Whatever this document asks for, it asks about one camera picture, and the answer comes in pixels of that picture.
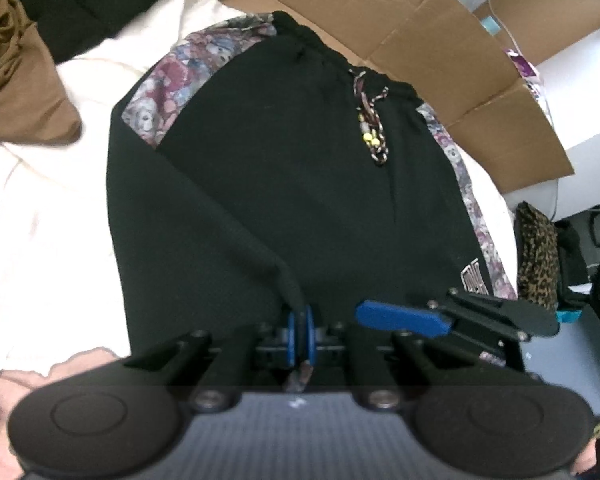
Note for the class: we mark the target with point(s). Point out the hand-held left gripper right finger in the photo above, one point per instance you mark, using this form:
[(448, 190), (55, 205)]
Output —
[(309, 332)]

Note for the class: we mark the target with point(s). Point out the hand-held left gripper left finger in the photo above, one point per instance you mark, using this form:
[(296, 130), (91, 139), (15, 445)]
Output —
[(292, 335)]

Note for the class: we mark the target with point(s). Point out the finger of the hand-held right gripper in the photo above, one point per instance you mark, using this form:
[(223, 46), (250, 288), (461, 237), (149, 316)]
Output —
[(400, 319)]

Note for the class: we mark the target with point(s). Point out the black pants with floral stripe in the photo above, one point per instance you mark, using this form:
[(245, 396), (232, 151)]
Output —
[(280, 185)]

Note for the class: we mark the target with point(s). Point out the leopard print cloth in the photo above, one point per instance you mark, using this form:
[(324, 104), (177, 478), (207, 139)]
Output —
[(537, 260)]

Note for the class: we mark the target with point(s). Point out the black bag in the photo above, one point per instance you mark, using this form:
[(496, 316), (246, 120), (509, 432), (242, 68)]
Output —
[(575, 260)]

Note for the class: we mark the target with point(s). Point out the white bed sheet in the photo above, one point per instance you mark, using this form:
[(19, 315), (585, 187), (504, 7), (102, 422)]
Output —
[(45, 235)]

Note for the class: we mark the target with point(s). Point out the purple and white bag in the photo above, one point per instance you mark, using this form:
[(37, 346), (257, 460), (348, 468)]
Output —
[(525, 67)]

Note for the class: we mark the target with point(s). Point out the flattened cardboard box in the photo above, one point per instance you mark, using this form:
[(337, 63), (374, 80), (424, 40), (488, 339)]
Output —
[(405, 20)]

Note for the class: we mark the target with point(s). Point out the teal packet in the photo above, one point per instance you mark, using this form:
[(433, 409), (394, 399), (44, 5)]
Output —
[(490, 25)]

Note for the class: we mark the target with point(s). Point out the brown cloth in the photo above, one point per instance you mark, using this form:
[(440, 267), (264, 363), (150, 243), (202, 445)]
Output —
[(20, 90)]

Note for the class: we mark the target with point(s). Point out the black shirt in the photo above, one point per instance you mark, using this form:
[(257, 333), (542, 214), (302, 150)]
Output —
[(80, 10)]

